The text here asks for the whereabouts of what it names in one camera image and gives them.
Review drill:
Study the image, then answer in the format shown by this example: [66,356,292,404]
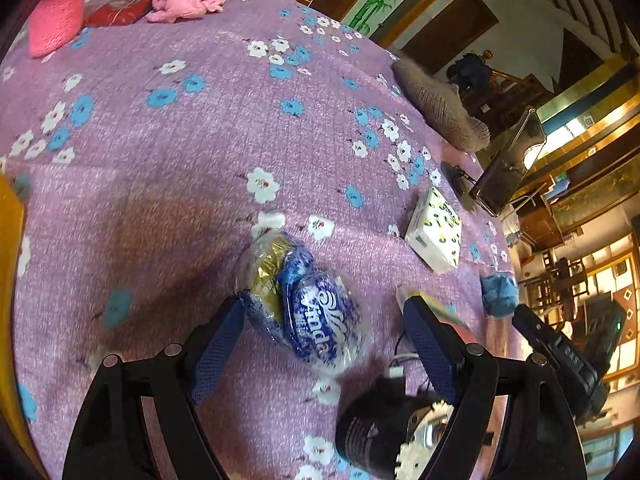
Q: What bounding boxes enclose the blue fluffy cloth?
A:
[480,272,518,318]

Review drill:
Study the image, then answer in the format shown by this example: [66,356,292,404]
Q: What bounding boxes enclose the white floral tissue pack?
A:
[405,188,462,274]

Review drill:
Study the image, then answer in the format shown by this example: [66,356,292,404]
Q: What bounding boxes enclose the yellow-rimmed white box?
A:
[1,176,48,479]

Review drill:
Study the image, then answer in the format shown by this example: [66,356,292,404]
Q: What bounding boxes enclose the purple floral tablecloth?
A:
[1,0,522,479]

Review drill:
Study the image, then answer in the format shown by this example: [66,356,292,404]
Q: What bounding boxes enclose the brown knit hat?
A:
[392,58,490,154]

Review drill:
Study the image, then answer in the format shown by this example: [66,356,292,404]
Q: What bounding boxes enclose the pink knit-sleeved bottle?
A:
[28,0,85,58]

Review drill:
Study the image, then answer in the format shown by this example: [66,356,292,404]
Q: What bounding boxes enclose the dark red pouch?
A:
[84,0,152,27]

